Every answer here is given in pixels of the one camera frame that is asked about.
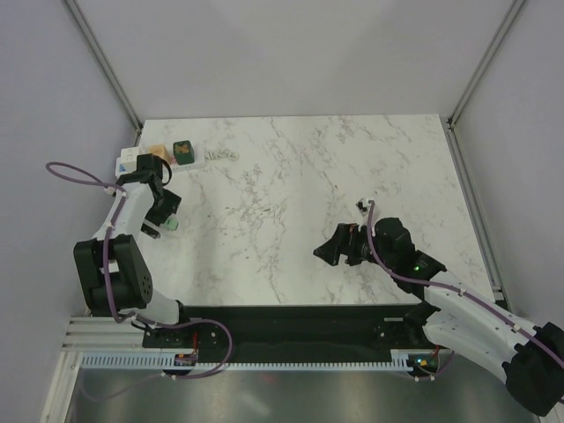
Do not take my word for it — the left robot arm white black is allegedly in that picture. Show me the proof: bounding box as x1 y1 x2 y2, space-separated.
73 153 194 346

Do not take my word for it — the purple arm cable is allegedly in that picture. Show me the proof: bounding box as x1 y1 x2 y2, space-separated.
46 161 234 400
364 200 564 382

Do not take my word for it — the white cube plug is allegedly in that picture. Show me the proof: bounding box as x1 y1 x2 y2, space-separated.
120 146 140 173

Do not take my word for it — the dark green cube plug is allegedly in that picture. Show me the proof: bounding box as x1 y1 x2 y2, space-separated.
173 140 195 166

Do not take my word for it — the orange cube plug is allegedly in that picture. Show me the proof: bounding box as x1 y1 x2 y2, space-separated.
147 144 170 163

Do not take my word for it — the green plug adapter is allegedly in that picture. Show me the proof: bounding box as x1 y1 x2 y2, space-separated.
160 216 179 232

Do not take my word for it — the aluminium rail profile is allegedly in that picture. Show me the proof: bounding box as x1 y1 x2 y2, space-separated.
63 316 144 352

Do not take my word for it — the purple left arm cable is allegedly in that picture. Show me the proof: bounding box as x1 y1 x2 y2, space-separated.
46 161 234 400

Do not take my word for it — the aluminium frame post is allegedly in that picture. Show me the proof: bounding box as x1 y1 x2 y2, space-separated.
445 0 529 129
62 0 143 137

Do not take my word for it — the long white power strip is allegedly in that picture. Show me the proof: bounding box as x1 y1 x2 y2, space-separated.
115 157 207 177

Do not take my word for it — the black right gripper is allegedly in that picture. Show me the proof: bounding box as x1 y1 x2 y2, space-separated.
313 221 395 270

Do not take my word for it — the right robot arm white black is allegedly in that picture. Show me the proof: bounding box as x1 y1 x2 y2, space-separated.
314 218 563 417

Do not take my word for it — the right aluminium frame post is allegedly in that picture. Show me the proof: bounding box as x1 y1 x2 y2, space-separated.
445 0 529 129

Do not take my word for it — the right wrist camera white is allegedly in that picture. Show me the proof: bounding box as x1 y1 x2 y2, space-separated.
355 198 370 217

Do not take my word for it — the white slotted cable duct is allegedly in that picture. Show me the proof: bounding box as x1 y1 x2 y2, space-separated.
79 350 440 373

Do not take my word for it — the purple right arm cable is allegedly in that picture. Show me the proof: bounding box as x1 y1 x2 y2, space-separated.
364 200 564 382

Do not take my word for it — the left aluminium frame post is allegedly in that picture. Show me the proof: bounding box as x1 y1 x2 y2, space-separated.
62 0 143 137

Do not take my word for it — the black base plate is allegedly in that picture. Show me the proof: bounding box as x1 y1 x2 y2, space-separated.
143 304 434 362

